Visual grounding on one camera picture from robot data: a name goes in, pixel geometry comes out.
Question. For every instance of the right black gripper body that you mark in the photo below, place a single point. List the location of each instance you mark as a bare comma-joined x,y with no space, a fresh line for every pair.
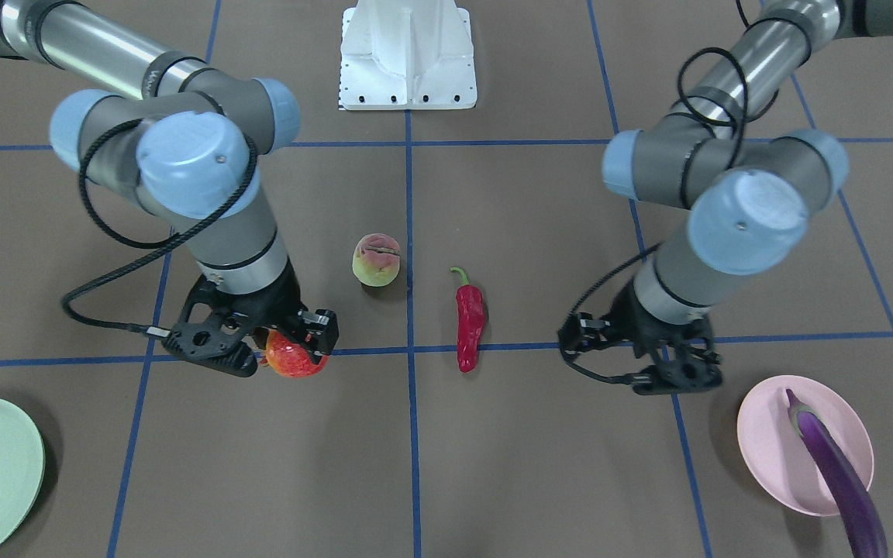
280,293

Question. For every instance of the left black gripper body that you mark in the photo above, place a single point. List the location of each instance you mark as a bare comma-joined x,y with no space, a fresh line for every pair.
646,325

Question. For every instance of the red-orange pomegranate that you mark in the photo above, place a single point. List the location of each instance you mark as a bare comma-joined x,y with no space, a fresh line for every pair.
289,359

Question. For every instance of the purple eggplant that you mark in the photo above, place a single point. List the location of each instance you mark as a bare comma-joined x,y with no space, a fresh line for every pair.
864,529

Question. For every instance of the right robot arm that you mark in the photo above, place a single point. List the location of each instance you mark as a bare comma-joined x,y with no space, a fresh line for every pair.
166,149

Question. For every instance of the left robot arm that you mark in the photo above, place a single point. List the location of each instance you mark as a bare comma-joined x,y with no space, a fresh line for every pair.
748,207

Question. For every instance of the pink plate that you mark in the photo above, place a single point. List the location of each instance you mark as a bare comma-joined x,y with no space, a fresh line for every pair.
776,456

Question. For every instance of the yellow-pink peach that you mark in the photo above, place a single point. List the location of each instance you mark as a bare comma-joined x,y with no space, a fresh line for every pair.
376,260

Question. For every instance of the red chili pepper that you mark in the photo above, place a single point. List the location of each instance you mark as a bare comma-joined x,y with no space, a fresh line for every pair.
471,320

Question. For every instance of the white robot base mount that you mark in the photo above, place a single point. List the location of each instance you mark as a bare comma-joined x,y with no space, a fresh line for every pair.
407,55

